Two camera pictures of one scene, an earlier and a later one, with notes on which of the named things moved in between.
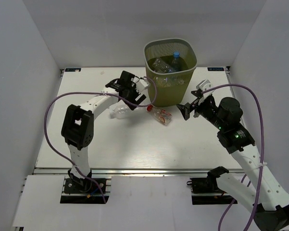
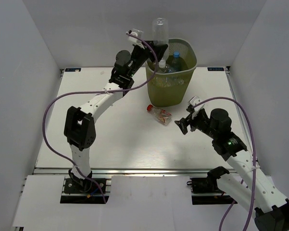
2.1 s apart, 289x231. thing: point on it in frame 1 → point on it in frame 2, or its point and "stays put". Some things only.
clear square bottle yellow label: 160,81 stays put
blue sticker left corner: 73,70 stays put
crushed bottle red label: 161,116 stays put
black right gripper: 186,109 → 182,124
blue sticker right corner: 215,69 stays put
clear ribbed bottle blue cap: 160,65 stays put
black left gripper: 141,99 → 159,50
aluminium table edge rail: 135,171 stays put
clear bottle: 123,112 → 160,32
